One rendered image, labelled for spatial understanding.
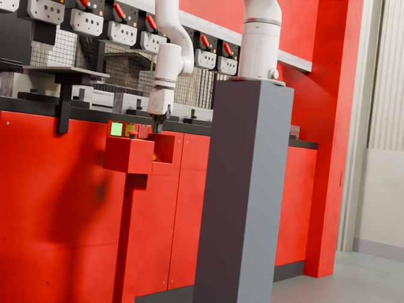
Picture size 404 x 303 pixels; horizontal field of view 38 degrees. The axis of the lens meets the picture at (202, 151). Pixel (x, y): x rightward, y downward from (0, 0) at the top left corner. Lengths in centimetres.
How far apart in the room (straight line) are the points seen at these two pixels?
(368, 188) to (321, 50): 165
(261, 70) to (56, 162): 82
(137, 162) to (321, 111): 205
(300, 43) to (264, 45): 200
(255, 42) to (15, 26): 134
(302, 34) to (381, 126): 161
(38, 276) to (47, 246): 11
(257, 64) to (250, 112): 16
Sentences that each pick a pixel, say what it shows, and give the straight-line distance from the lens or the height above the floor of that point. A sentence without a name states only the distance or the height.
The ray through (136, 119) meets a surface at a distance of 243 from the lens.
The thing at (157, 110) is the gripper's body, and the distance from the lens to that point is 216.
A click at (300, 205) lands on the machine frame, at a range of 378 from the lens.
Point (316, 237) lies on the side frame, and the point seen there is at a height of 26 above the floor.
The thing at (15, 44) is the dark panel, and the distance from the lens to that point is 284.
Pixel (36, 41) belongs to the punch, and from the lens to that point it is 228.
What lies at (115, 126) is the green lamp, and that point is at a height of 82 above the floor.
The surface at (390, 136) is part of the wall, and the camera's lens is 517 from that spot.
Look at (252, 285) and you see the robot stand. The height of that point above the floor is 37.
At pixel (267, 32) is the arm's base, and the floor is 116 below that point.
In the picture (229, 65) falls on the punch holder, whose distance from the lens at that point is 317.
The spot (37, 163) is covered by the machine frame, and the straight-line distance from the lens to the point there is 211.
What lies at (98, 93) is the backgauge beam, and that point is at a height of 97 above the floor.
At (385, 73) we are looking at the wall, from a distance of 527.
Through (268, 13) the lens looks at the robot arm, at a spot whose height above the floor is 121.
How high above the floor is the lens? 80
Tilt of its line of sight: 1 degrees down
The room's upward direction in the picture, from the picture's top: 6 degrees clockwise
